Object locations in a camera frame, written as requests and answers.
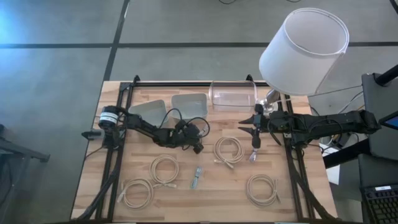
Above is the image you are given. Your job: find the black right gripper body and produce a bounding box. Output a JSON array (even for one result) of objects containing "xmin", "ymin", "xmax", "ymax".
[{"xmin": 251, "ymin": 104, "xmax": 271, "ymax": 149}]

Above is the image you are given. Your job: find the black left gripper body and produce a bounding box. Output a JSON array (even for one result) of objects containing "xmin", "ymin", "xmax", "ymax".
[{"xmin": 174, "ymin": 121, "xmax": 205, "ymax": 155}]

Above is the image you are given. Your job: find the beige cable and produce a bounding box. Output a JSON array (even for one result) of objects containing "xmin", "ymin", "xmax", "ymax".
[
  {"xmin": 149, "ymin": 154, "xmax": 180, "ymax": 190},
  {"xmin": 213, "ymin": 136, "xmax": 246, "ymax": 170},
  {"xmin": 116, "ymin": 177, "xmax": 155, "ymax": 210},
  {"xmin": 245, "ymin": 173, "xmax": 282, "ymax": 208}
]

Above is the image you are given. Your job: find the grey plastic bin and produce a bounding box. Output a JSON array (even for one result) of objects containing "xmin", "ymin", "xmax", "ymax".
[
  {"xmin": 170, "ymin": 92, "xmax": 209, "ymax": 123},
  {"xmin": 127, "ymin": 98, "xmax": 170, "ymax": 128}
]

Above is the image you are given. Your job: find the clear plastic container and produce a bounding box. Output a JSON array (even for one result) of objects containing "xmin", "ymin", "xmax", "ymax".
[{"xmin": 208, "ymin": 80, "xmax": 259, "ymax": 113}]

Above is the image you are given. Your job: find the white lamp shade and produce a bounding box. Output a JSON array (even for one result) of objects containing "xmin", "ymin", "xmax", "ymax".
[{"xmin": 258, "ymin": 7, "xmax": 350, "ymax": 96}]

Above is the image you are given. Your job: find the white paper sheet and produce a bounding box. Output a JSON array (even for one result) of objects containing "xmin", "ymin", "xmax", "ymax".
[{"xmin": 322, "ymin": 144, "xmax": 342, "ymax": 186}]

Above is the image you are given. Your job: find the black desk bar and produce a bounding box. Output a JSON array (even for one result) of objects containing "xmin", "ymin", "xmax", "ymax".
[{"xmin": 322, "ymin": 146, "xmax": 371, "ymax": 169}]

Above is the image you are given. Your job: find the grey cart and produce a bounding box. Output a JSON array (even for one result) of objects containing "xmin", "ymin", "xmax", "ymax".
[{"xmin": 361, "ymin": 72, "xmax": 398, "ymax": 161}]

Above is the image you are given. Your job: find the tablet screen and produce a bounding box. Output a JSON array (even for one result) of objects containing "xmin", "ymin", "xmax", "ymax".
[{"xmin": 378, "ymin": 111, "xmax": 398, "ymax": 131}]

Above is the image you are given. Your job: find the black pole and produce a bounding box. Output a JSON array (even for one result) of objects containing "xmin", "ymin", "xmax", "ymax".
[{"xmin": 374, "ymin": 64, "xmax": 398, "ymax": 87}]

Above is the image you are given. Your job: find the black keyboard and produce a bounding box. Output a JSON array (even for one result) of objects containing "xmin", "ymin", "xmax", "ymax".
[{"xmin": 359, "ymin": 184, "xmax": 398, "ymax": 224}]

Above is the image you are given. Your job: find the black side furniture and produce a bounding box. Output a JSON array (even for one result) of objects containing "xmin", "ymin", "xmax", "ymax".
[{"xmin": 0, "ymin": 123, "xmax": 51, "ymax": 224}]

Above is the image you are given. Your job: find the black aluminium table frame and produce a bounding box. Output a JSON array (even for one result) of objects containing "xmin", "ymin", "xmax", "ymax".
[{"xmin": 74, "ymin": 73, "xmax": 343, "ymax": 224}]

